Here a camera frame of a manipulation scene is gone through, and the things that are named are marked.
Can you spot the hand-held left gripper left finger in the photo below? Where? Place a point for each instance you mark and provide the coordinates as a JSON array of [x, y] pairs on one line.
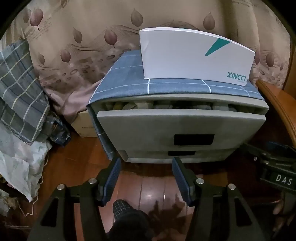
[[113, 178]]

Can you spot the brown wooden chair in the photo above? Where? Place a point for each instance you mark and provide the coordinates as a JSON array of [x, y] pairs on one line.
[[277, 104]]

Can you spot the blue checked cloth cover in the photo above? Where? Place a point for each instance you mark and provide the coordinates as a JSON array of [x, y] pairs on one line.
[[129, 76]]

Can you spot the leaf print curtain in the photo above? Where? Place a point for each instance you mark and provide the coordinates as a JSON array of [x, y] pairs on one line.
[[81, 23]]

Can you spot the white cardboard box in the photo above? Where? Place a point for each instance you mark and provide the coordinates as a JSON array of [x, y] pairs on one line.
[[185, 58]]

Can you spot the row of rolled underwear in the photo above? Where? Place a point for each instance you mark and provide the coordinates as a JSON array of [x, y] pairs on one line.
[[129, 105]]

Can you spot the white plastic bag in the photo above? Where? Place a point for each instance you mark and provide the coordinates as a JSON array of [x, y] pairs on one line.
[[18, 166]]

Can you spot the small grey drawer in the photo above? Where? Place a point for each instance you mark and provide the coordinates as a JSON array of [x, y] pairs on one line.
[[143, 157]]

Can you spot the person's checked slipper foot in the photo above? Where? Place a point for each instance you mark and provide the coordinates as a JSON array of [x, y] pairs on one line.
[[124, 217]]

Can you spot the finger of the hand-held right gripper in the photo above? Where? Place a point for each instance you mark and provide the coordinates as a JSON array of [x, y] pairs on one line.
[[253, 150]]

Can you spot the dark blue printed bag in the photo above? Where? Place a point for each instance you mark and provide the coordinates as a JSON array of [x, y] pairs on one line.
[[57, 132]]

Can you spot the brown cardboard box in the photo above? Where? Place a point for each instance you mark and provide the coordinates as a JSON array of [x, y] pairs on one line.
[[83, 125]]

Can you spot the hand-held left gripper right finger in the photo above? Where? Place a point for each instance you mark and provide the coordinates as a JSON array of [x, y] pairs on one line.
[[182, 178]]

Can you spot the grey drawer cabinet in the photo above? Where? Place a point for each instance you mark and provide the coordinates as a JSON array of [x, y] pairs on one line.
[[242, 102]]

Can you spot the person's right hand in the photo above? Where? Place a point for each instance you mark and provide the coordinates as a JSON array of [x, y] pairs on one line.
[[278, 208]]

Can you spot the grey plaid cloth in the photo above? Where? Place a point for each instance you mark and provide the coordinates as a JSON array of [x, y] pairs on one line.
[[20, 92]]

